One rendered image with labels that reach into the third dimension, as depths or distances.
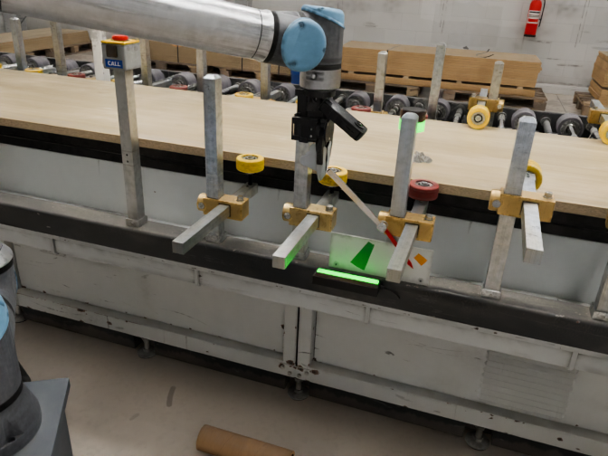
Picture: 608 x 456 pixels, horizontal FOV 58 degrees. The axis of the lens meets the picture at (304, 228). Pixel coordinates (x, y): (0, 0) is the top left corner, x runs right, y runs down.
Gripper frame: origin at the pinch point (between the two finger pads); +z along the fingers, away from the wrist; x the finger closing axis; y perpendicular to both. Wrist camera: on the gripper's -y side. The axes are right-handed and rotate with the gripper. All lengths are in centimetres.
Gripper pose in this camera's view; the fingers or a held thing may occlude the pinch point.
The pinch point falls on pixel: (323, 175)
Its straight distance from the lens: 130.7
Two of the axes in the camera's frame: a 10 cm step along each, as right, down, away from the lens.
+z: -0.4, 9.0, 4.2
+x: -3.2, 3.9, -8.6
